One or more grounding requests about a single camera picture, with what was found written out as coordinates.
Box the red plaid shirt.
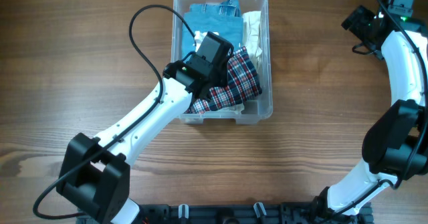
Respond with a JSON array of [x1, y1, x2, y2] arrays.
[[185, 47, 262, 114]]

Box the white shirt with green print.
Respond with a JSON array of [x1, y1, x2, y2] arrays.
[[219, 104, 245, 114]]

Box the clear plastic storage container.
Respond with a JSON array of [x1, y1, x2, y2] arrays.
[[173, 0, 273, 124]]

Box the blue denim jeans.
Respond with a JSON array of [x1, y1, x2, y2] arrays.
[[183, 0, 243, 50]]

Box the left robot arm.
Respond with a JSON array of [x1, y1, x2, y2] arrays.
[[56, 32, 233, 223]]

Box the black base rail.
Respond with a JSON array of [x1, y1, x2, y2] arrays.
[[76, 202, 374, 224]]

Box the black camera cable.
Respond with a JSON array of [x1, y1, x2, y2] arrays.
[[32, 4, 198, 221]]

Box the cream white garment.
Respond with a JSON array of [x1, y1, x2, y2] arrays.
[[242, 11, 263, 70]]

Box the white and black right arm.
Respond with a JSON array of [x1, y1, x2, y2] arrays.
[[308, 6, 427, 223]]

